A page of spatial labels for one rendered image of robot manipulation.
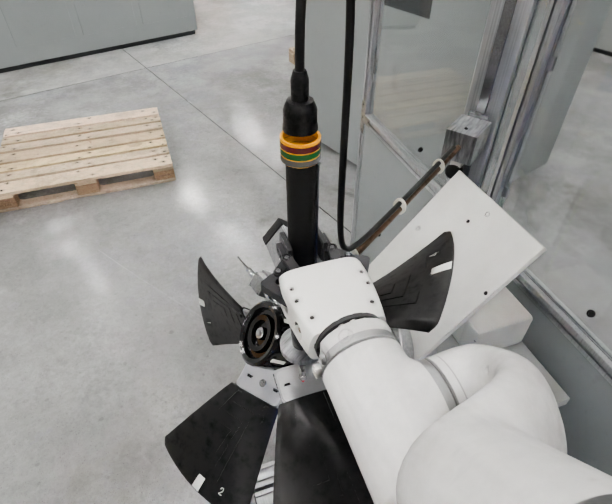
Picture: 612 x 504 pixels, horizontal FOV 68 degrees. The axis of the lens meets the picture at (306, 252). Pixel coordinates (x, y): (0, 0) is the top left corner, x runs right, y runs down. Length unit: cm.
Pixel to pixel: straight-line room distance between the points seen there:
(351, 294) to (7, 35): 580
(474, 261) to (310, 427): 43
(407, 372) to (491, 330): 84
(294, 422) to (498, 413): 52
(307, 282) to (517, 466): 33
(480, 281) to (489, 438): 66
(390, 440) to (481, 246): 59
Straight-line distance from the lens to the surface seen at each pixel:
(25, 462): 234
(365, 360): 42
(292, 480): 77
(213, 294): 106
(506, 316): 129
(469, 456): 25
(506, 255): 89
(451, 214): 98
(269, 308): 82
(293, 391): 80
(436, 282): 66
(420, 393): 41
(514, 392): 33
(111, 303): 272
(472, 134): 107
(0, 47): 614
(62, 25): 618
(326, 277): 51
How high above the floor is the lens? 188
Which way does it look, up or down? 42 degrees down
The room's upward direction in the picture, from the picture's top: straight up
